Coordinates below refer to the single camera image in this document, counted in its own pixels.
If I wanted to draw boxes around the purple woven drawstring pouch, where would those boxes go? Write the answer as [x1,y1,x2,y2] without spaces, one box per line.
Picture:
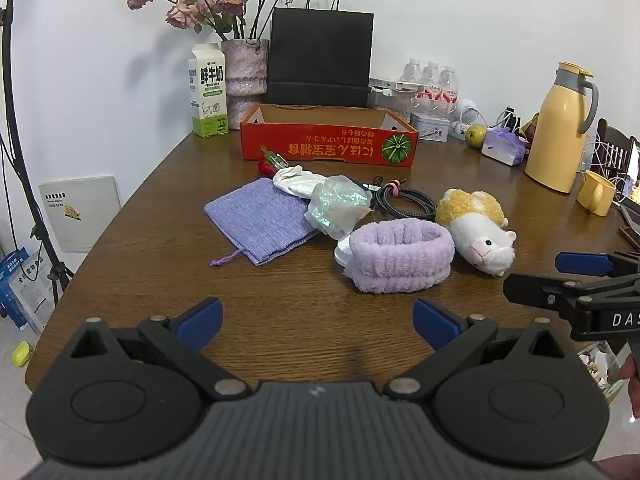
[204,178,321,267]

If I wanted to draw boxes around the white round object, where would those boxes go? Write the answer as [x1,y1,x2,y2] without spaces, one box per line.
[334,237,354,268]

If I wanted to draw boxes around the black light stand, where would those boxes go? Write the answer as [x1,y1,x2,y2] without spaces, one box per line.
[0,0,74,321]

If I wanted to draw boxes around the white cloth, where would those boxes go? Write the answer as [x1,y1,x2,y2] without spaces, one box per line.
[272,165,331,200]

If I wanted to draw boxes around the white cables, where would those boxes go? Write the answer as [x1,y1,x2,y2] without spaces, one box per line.
[580,132,640,203]

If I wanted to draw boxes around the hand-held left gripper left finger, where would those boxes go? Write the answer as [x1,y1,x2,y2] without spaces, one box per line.
[69,297,253,403]

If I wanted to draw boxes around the dark wooden chair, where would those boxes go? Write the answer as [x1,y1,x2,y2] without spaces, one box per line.
[597,119,640,181]

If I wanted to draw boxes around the yellow white plush hamster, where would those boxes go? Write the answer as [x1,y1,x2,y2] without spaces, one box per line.
[435,188,517,277]

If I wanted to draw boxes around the white tin box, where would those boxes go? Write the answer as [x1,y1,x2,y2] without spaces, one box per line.
[410,111,454,141]

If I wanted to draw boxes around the red cardboard box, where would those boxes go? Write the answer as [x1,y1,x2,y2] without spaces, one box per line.
[240,103,420,168]

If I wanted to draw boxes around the black paper bag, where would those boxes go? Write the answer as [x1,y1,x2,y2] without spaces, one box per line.
[267,0,375,109]

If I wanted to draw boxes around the wrapped water bottle pack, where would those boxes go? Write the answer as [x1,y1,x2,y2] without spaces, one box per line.
[400,57,461,116]

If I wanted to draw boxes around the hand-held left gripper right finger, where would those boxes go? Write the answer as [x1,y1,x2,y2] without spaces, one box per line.
[382,297,568,403]

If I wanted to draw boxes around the person's right hand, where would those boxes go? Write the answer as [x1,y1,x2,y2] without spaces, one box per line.
[617,354,640,422]

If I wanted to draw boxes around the yellow mug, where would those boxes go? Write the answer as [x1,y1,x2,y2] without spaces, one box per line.
[576,170,617,217]

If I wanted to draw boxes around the white round device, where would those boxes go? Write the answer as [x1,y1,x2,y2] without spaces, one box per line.
[452,98,482,139]

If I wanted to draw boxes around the black cable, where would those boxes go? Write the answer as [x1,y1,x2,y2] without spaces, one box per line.
[367,177,441,221]

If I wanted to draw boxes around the blue white boxes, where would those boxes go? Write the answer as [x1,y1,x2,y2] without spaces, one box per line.
[0,247,57,333]

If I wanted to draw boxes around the purple tissue pack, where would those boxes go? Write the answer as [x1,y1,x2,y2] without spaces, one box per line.
[481,127,526,167]

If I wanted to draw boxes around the red artificial rose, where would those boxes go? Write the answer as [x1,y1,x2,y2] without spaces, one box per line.
[257,146,291,179]

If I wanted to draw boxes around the white panel board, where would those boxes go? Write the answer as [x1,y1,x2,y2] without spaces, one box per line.
[38,175,122,254]

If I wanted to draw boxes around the purple fluffy headband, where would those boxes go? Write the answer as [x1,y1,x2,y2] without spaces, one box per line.
[345,221,456,293]

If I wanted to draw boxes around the iridescent plastic ball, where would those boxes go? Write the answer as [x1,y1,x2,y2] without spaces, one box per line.
[304,175,373,240]

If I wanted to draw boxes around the yellow thermos jug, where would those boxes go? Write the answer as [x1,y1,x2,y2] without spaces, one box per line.
[524,62,599,194]

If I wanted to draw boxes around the purple white vase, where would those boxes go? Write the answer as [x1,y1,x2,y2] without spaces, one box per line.
[221,38,271,131]

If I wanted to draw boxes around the white green milk carton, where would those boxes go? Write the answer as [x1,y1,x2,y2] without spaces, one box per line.
[188,43,230,138]

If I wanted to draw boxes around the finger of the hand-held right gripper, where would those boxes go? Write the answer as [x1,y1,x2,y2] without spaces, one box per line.
[555,249,640,277]
[502,272,601,322]

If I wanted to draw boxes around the white flat box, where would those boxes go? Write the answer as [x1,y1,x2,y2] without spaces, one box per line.
[369,78,416,111]

